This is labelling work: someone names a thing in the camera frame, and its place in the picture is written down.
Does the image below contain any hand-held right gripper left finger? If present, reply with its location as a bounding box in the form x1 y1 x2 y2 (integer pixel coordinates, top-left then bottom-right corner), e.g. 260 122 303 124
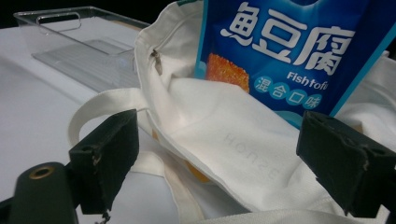
68 108 140 216

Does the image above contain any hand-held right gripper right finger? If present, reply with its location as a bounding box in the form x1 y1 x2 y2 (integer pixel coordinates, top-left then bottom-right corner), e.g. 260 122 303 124
295 110 396 218

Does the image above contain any white canvas tote bag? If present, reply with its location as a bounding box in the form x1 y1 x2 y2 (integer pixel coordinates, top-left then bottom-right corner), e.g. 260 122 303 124
67 0 396 224

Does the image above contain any blue snack packet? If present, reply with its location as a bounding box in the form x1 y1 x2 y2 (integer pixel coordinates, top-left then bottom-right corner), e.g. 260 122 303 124
194 0 396 130

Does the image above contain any clear plastic tray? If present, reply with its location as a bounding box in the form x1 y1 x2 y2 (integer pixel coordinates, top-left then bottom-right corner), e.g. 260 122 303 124
12 6 151 94

